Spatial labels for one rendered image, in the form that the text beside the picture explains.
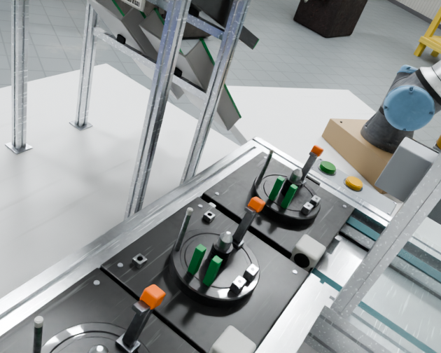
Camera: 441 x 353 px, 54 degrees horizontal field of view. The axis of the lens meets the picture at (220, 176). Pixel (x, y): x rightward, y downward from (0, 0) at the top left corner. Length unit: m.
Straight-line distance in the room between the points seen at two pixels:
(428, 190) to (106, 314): 0.44
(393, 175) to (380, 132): 0.71
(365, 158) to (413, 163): 0.70
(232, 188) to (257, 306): 0.27
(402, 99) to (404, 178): 0.55
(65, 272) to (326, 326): 0.42
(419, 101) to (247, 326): 0.73
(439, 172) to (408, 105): 0.59
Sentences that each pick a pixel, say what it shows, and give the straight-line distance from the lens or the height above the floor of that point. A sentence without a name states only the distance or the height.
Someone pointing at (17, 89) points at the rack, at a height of 1.01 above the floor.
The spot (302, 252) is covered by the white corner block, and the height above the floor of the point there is 0.99.
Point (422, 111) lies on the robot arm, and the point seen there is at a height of 1.12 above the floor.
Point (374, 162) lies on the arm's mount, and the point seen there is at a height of 0.92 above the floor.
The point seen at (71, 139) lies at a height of 0.86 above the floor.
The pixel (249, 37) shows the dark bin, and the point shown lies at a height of 1.21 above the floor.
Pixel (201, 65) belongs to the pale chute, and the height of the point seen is 1.17.
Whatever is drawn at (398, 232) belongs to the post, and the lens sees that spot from 0.63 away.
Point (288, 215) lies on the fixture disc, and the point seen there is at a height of 0.99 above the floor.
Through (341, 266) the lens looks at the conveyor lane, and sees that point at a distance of 0.88.
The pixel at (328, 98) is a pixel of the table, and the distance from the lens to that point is 1.72.
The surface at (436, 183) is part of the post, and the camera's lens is 0.59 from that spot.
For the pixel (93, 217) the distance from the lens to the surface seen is 0.86.
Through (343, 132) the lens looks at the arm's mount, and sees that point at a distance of 1.35.
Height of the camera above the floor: 1.47
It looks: 35 degrees down
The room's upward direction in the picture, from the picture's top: 20 degrees clockwise
